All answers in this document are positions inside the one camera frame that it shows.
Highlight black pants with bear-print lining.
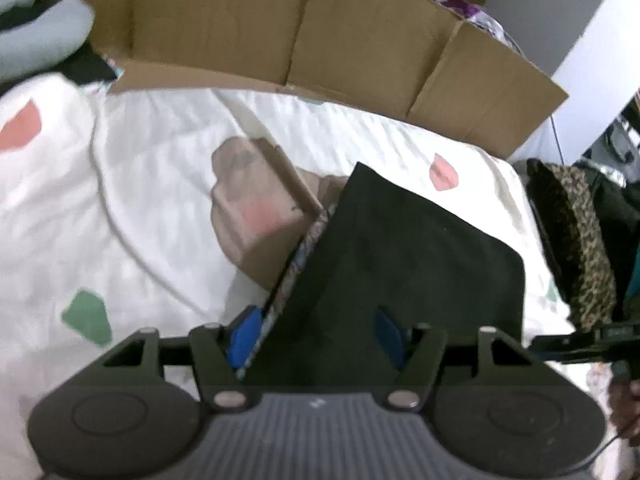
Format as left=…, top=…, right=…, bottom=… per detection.
left=235, top=161, right=526, bottom=391

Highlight dark cloth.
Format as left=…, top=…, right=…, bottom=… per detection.
left=0, top=0, right=118, bottom=96

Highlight person's right hand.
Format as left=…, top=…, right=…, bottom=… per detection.
left=607, top=379, right=640, bottom=448

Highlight cardboard box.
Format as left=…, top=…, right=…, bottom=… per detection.
left=67, top=0, right=571, bottom=161

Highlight white bear-print blanket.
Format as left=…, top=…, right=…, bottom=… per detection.
left=0, top=72, right=581, bottom=480

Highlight purple floral cloth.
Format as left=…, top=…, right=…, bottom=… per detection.
left=432, top=0, right=523, bottom=56

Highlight leopard print cloth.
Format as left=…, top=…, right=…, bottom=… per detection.
left=525, top=157, right=618, bottom=333

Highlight light blue plush pillow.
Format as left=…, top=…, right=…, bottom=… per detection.
left=0, top=0, right=96, bottom=86

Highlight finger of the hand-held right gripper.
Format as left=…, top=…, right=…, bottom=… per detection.
left=529, top=329, right=608, bottom=365

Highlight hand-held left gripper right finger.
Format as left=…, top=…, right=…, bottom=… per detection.
left=372, top=305, right=532, bottom=409

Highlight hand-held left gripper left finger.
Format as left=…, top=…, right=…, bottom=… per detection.
left=100, top=306, right=263, bottom=409

